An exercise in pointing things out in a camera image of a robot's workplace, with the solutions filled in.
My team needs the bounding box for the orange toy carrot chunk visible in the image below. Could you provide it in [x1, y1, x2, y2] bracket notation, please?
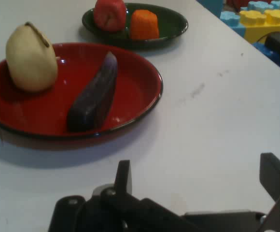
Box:
[129, 9, 160, 40]

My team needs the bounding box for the red toy apple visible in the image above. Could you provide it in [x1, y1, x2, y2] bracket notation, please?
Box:
[93, 0, 127, 33]

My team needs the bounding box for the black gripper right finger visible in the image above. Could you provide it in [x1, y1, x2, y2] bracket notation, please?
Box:
[258, 152, 280, 232]

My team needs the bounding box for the light blue giant building block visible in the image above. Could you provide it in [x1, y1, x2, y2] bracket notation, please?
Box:
[219, 0, 280, 37]

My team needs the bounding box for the yellow giant building block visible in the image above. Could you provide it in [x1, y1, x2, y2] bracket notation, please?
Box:
[238, 9, 280, 44]

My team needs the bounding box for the purple toy eggplant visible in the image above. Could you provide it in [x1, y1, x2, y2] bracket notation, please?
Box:
[67, 51, 118, 132]

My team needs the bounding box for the dark green enamel plate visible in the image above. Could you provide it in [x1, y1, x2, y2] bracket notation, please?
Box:
[82, 2, 189, 48]

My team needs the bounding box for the beige potato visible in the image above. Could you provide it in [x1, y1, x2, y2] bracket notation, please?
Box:
[5, 21, 58, 93]

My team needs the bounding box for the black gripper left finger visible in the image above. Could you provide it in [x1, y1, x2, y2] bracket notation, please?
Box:
[48, 159, 203, 232]

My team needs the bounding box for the blue foam block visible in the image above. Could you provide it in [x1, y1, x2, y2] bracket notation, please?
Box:
[197, 0, 224, 18]

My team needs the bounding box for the red enamel plate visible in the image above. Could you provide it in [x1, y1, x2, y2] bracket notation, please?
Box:
[0, 42, 164, 141]

